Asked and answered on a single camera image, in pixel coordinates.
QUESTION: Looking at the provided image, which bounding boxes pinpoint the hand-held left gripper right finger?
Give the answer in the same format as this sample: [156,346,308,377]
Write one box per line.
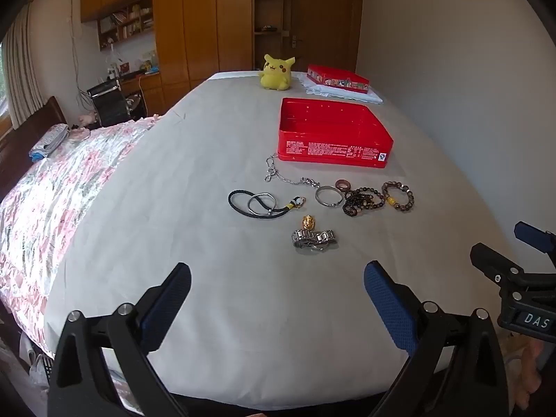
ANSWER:
[364,261,510,417]

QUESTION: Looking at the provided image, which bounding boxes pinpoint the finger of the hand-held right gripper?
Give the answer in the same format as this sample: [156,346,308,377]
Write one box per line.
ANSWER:
[470,243,556,297]
[514,221,556,255]

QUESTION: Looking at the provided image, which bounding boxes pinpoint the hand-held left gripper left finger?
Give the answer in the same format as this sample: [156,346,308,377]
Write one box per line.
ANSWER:
[47,262,192,417]

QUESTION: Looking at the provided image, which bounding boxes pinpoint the dark bead bracelet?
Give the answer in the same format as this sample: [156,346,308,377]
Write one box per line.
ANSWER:
[342,195,385,218]

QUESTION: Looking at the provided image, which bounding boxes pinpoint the silver knot bangle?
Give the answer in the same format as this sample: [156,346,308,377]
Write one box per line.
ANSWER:
[315,186,342,208]

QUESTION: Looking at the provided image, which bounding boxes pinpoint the red tin box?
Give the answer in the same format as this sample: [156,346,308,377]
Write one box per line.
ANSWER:
[277,98,394,169]

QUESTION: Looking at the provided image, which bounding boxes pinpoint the person's right hand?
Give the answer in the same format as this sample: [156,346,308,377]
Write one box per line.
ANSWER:
[521,340,545,376]

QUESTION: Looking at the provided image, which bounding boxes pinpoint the silver metal watch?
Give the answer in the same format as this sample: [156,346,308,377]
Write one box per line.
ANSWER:
[291,228,336,253]

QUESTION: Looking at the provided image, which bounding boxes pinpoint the thin silver bangle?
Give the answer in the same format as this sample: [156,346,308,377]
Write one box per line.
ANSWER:
[247,193,278,217]

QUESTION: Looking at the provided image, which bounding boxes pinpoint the pink floral blanket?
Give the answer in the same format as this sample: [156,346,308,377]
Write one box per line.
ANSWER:
[0,113,168,348]

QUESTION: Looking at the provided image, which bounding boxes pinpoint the folded grey blue towel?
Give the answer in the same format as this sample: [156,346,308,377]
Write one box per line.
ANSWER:
[28,123,70,160]

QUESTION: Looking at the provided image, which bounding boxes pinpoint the black office chair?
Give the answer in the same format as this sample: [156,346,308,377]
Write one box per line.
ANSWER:
[87,79,133,129]

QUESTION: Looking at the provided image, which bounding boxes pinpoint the white folded cloth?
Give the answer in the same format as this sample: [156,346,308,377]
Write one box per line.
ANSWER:
[300,74,384,105]

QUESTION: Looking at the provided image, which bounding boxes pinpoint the wooden desk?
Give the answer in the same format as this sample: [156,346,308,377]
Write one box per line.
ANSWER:
[116,69,164,117]

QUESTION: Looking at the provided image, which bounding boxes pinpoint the dark wooden headboard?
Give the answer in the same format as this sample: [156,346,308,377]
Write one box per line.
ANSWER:
[0,96,68,203]

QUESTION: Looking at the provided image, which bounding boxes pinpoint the red tin lid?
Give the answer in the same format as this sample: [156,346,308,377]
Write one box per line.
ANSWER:
[306,64,370,93]

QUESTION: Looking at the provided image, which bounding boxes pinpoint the yellow plush toy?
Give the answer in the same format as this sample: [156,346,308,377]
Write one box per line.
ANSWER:
[260,54,296,91]

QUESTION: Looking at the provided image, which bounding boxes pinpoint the beige curtain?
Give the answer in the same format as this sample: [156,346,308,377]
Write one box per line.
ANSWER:
[2,3,70,130]

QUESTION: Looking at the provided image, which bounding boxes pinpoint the wooden bookshelf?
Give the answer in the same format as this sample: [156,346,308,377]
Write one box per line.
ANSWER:
[97,2,155,51]

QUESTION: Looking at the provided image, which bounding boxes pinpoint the wooden wardrobe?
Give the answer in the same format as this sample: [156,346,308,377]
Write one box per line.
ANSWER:
[80,0,255,93]

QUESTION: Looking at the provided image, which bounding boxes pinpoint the wooden door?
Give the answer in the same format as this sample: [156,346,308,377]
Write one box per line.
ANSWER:
[282,0,364,75]

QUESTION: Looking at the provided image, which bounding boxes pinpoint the open wooden shelf niche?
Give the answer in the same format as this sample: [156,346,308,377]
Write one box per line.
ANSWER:
[254,0,290,71]

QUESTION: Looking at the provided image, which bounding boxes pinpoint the black braided cord bracelet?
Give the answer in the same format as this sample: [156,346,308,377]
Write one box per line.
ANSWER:
[227,189,279,220]

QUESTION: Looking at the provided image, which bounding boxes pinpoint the black cord yellow bead pendant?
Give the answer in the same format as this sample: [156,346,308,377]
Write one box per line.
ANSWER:
[254,195,306,218]

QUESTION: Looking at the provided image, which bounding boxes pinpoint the silver chain necklace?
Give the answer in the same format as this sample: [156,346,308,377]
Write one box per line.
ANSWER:
[263,153,321,189]

